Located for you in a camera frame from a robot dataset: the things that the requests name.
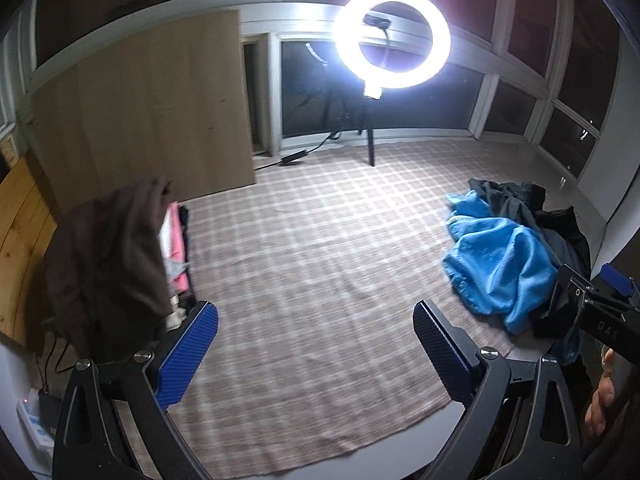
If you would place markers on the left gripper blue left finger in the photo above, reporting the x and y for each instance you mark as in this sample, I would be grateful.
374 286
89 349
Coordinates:
181 351

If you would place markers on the white power strip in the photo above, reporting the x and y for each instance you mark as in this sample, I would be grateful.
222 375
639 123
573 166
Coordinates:
28 410

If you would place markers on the black tripod stand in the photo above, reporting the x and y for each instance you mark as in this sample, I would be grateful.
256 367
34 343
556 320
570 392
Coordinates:
366 126

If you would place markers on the plaid woven table cloth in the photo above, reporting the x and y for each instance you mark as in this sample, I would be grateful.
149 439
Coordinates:
315 270

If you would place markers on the brown folded garment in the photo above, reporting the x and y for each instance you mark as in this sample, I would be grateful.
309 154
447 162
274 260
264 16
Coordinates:
105 273

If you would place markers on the black crumpled garment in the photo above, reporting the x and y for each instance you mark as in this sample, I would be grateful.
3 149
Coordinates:
558 229

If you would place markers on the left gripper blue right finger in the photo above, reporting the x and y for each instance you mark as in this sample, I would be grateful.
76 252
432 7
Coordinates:
451 351

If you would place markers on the blue shiny jacket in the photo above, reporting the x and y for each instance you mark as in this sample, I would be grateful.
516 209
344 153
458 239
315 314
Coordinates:
496 266

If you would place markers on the orange wooden board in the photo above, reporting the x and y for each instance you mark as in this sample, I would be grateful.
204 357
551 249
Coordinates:
29 217

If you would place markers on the light wooden board panel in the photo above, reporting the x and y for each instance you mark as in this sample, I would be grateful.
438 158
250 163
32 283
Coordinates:
170 101

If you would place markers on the white ring light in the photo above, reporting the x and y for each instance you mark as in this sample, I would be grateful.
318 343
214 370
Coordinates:
349 34

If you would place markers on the person's right hand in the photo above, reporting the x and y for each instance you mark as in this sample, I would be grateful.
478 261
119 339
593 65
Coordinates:
602 398

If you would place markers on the phone holder clamp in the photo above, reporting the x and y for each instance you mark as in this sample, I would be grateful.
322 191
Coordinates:
377 22

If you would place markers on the pink folded garment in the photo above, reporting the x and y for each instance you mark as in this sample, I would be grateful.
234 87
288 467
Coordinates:
173 250

